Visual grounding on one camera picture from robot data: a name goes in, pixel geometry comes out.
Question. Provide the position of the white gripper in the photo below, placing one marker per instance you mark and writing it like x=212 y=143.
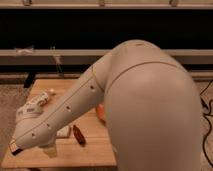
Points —
x=50 y=150

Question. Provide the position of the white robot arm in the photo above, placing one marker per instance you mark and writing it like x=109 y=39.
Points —
x=152 y=107

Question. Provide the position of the wooden table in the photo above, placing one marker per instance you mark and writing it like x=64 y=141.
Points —
x=96 y=152

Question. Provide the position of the white plastic bottle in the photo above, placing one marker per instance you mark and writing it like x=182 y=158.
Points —
x=35 y=104

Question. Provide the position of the orange bowl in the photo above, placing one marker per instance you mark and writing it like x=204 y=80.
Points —
x=100 y=112

